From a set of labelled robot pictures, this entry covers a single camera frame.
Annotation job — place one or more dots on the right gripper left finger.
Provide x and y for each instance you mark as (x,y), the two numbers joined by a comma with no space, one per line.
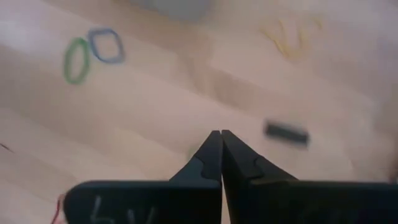
(155,202)

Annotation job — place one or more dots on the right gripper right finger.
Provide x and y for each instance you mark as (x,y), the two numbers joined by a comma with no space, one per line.
(295,205)

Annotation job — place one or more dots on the black rubber band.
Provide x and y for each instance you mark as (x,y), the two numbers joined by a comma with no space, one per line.
(286,133)

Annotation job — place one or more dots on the red rubber band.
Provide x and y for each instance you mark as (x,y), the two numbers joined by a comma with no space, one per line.
(58,208)

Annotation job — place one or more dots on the yellow rubber band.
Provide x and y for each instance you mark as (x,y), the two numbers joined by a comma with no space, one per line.
(289,53)

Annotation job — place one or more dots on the green rubber band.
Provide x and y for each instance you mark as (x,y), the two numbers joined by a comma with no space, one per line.
(66,63)

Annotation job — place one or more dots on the blue rubber band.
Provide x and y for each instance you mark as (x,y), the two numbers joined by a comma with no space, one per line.
(105,30)

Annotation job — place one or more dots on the white plastic bin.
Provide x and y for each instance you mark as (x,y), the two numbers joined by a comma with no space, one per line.
(174,7)

